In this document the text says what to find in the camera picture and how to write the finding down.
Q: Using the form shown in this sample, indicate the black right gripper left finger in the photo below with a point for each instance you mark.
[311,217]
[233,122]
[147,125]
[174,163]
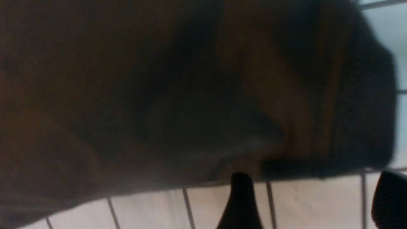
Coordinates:
[241,210]

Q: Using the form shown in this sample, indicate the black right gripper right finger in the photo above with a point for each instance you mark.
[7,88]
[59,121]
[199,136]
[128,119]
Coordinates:
[389,206]

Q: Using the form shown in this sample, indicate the gray long sleeve shirt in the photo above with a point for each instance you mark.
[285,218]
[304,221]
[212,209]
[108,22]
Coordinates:
[106,98]

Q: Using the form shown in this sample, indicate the white grid table mat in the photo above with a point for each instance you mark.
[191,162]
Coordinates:
[339,203]

